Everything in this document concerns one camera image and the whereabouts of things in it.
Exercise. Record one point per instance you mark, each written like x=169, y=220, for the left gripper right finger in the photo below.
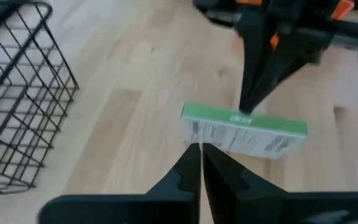
x=244, y=205

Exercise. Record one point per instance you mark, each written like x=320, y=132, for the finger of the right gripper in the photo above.
x=255, y=62
x=291, y=56

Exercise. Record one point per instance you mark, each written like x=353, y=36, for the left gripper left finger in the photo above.
x=166, y=205

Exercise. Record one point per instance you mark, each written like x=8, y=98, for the white box green edge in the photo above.
x=244, y=137

